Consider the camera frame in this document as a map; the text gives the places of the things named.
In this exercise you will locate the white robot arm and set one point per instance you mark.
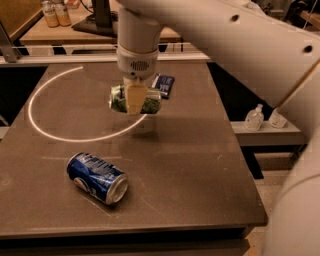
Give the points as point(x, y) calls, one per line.
point(279, 63)

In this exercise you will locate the blue soda can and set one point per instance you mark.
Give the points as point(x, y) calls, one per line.
point(97, 177)

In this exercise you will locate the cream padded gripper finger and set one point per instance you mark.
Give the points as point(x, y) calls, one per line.
point(135, 94)

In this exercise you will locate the grey metal rail frame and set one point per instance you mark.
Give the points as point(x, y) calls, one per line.
point(12, 57)

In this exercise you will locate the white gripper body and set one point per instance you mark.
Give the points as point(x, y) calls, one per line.
point(136, 63)

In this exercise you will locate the dark blue snack packet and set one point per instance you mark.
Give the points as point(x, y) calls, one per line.
point(164, 84)

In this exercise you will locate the black monitor stand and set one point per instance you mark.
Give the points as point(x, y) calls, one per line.
point(101, 21)

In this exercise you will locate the green soda can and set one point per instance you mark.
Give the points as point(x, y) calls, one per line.
point(151, 105)

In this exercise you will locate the clear sanitizer pump bottle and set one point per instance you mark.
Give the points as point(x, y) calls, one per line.
point(254, 118)

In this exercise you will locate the grey side shelf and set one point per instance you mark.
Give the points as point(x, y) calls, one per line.
point(268, 135)

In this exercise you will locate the wooden desk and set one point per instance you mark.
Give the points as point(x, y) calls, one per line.
point(41, 34)

